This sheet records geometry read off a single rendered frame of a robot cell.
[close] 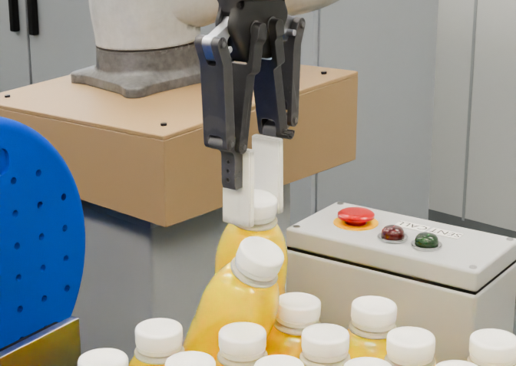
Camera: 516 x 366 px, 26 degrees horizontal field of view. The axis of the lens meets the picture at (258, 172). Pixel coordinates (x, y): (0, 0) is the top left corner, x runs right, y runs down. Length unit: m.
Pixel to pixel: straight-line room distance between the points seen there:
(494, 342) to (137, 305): 0.76
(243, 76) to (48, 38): 2.37
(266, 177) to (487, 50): 2.84
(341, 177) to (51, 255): 1.74
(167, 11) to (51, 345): 0.69
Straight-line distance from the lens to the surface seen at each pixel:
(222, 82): 0.92
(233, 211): 0.98
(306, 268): 1.08
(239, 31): 0.93
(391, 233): 1.05
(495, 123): 3.85
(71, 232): 1.09
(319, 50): 2.60
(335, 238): 1.06
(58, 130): 1.49
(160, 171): 1.36
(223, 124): 0.93
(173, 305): 1.57
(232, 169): 0.95
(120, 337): 1.62
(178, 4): 1.57
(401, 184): 2.99
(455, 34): 3.87
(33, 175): 1.04
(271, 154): 1.00
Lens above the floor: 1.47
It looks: 17 degrees down
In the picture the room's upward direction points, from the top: straight up
